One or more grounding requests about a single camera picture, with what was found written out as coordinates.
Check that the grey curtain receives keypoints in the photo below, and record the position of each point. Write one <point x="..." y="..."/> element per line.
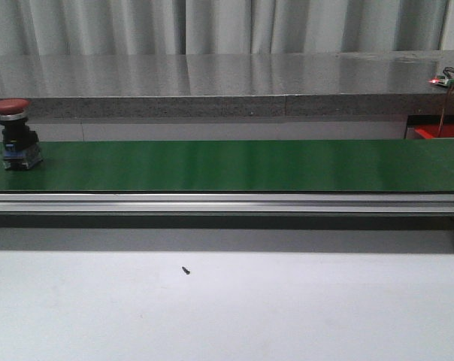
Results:
<point x="221" y="27"/>

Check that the grey stone counter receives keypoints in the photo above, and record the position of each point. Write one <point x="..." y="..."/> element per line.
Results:
<point x="225" y="85"/>

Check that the small green circuit board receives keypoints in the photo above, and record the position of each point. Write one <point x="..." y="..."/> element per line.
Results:
<point x="442" y="81"/>

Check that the red mushroom push button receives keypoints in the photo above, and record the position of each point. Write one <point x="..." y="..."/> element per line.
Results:
<point x="20" y="144"/>

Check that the aluminium conveyor frame rail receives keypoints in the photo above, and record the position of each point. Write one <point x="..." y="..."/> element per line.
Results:
<point x="214" y="210"/>

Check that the green conveyor belt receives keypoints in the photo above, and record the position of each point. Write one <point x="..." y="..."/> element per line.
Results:
<point x="385" y="166"/>

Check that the red plastic tray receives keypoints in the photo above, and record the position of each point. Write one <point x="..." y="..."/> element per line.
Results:
<point x="430" y="132"/>

